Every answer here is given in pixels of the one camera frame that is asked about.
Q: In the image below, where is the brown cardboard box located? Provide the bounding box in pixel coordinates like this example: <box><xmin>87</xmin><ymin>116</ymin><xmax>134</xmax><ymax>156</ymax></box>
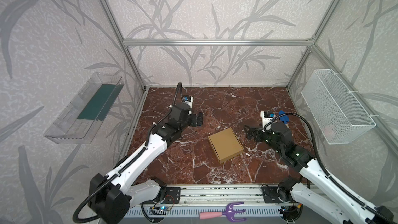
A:
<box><xmin>208</xmin><ymin>128</ymin><xmax>244</xmax><ymax>164</ymax></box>

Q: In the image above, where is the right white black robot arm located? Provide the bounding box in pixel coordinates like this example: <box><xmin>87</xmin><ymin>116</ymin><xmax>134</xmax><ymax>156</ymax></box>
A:
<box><xmin>244</xmin><ymin>112</ymin><xmax>394</xmax><ymax>224</ymax></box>

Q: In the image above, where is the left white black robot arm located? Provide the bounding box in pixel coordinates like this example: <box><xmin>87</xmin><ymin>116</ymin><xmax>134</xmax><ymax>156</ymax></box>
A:
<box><xmin>72</xmin><ymin>82</ymin><xmax>198</xmax><ymax>224</ymax></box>

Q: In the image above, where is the small green lit circuit board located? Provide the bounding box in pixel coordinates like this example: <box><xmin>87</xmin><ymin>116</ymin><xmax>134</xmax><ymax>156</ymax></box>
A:
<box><xmin>150</xmin><ymin>206</ymin><xmax>173</xmax><ymax>216</ymax></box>

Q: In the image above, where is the purple pink garden fork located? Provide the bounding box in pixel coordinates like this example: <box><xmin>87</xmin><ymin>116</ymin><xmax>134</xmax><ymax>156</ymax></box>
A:
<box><xmin>200</xmin><ymin>202</ymin><xmax>247</xmax><ymax>223</ymax></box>

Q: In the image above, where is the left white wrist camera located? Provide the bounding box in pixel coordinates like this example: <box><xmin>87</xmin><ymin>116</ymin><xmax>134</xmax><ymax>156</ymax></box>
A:
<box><xmin>182</xmin><ymin>94</ymin><xmax>193</xmax><ymax>107</ymax></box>

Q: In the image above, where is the blue trowel wooden handle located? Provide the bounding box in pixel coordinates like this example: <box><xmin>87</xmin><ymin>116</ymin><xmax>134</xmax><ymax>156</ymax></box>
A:
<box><xmin>278</xmin><ymin>111</ymin><xmax>290</xmax><ymax>124</ymax></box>

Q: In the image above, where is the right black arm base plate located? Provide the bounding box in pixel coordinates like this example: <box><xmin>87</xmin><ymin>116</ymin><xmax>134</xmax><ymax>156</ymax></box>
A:
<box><xmin>261</xmin><ymin>184</ymin><xmax>291</xmax><ymax>204</ymax></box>

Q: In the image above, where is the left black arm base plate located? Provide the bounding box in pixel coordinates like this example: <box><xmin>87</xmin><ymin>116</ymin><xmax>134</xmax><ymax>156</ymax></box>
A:
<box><xmin>154</xmin><ymin>186</ymin><xmax>181</xmax><ymax>204</ymax></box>

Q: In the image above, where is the white wire mesh basket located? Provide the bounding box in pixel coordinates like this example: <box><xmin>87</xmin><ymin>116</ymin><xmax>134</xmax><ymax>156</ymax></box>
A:
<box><xmin>302</xmin><ymin>69</ymin><xmax>376</xmax><ymax>145</ymax></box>

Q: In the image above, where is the aluminium front rail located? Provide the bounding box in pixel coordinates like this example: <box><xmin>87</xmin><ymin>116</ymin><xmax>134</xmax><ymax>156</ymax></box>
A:
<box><xmin>124</xmin><ymin>184</ymin><xmax>312</xmax><ymax>207</ymax></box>

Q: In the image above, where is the clear plastic wall bin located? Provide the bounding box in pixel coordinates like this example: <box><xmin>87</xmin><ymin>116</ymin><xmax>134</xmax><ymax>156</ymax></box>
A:
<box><xmin>44</xmin><ymin>72</ymin><xmax>124</xmax><ymax>145</ymax></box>

